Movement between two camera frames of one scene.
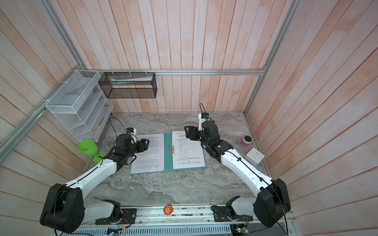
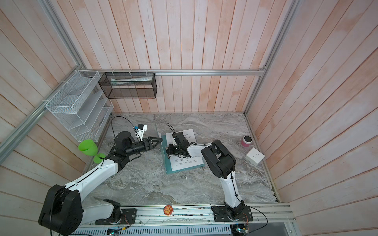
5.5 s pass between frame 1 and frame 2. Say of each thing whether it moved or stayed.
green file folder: moved
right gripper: moved
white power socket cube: stayed
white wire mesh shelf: stayed
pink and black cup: stayed
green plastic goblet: stayed
